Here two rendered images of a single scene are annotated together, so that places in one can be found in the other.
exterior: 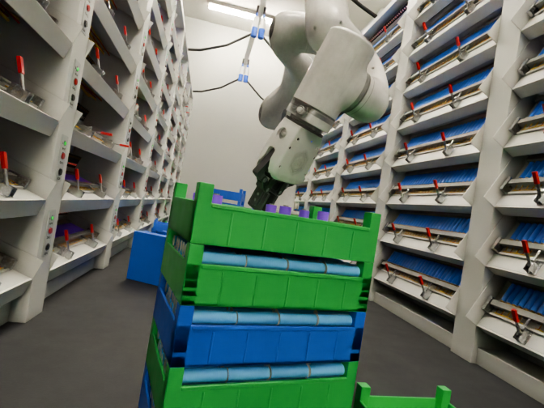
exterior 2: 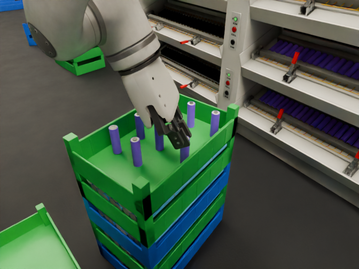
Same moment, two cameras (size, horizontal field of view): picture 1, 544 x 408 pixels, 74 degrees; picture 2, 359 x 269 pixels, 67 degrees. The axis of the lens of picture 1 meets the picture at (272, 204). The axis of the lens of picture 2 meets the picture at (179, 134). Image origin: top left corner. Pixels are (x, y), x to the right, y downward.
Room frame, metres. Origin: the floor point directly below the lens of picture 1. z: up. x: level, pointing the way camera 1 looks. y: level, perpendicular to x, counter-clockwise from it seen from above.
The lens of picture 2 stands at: (1.03, -0.17, 0.70)
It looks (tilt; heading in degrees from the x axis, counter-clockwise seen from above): 37 degrees down; 153
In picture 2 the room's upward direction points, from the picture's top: straight up
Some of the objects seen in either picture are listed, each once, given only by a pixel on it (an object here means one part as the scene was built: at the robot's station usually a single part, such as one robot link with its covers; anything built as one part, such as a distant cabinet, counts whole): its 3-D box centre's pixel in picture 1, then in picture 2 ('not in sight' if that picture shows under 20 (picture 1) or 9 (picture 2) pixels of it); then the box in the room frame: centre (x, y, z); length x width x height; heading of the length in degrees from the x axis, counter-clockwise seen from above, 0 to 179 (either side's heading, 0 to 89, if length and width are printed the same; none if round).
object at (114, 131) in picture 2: (320, 231); (115, 140); (0.58, -0.08, 0.36); 0.02 x 0.02 x 0.06
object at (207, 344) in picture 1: (254, 313); (162, 188); (0.61, 0.00, 0.20); 0.30 x 0.20 x 0.08; 114
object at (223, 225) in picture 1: (269, 220); (159, 136); (0.61, 0.00, 0.36); 0.30 x 0.20 x 0.08; 114
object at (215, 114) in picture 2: not in sight; (214, 124); (0.62, 0.13, 0.36); 0.02 x 0.02 x 0.06
